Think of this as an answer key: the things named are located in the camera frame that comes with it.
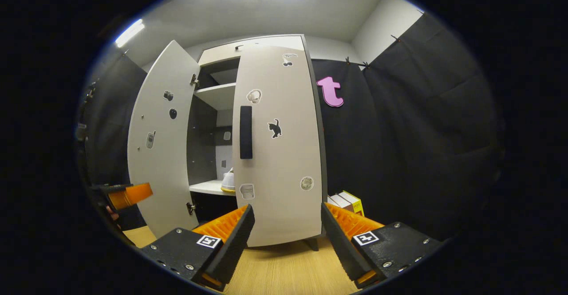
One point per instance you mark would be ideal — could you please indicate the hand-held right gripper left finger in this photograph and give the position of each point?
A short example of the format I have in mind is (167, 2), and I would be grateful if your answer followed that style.
(235, 246)

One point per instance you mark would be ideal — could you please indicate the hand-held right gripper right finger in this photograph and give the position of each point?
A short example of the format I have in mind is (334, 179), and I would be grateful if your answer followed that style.
(341, 246)

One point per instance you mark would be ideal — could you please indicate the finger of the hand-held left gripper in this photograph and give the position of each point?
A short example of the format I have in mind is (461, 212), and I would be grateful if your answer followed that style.
(108, 188)
(133, 194)

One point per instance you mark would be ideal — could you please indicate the shoe cabinet door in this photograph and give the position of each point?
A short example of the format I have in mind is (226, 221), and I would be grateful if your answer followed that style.
(159, 175)
(284, 162)

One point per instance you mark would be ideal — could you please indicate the white canvas shoe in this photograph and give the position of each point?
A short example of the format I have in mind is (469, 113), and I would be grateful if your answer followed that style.
(228, 182)

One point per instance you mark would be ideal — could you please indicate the white shoe cabinet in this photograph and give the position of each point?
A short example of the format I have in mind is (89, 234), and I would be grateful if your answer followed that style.
(208, 122)

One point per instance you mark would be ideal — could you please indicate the metal door hinge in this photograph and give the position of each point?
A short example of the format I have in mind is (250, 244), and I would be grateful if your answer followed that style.
(194, 80)
(191, 208)

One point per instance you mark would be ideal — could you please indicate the dark red book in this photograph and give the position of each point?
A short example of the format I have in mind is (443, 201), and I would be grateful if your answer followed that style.
(348, 206)

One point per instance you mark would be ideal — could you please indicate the yellow book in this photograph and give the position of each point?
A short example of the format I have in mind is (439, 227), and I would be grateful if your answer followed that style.
(358, 207)

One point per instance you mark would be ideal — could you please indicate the small ceiling light panel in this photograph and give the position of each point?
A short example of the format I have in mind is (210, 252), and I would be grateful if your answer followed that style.
(129, 33)

